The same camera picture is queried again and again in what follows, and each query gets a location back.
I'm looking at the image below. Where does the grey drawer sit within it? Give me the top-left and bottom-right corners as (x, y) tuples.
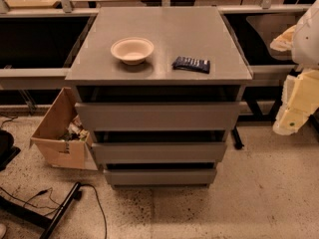
(75, 103), (239, 131)
(104, 168), (216, 186)
(93, 142), (226, 164)

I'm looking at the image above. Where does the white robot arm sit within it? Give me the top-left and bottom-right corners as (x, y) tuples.
(270, 0), (319, 135)

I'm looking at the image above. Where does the grey drawer cabinet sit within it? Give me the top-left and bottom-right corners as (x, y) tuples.
(65, 6), (253, 189)

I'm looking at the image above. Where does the grey bottom drawer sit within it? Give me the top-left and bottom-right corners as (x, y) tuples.
(104, 168), (216, 186)

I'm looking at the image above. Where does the grey top drawer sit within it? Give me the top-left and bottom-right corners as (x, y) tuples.
(75, 103), (239, 131)

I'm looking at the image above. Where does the dark blue snack packet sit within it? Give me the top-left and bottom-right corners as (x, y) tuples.
(172, 56), (210, 74)

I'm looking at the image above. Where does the white paper bowl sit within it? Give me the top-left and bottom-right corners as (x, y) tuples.
(111, 37), (155, 65)

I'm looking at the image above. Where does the cardboard box with trash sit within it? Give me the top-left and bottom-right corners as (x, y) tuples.
(30, 88), (97, 170)

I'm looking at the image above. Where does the black metal stand leg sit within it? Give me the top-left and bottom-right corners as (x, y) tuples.
(0, 182), (82, 239)

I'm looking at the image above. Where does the black table leg frame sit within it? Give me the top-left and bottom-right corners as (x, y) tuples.
(231, 87), (283, 150)

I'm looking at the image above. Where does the black floor cable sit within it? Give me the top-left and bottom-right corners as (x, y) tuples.
(0, 183), (109, 239)

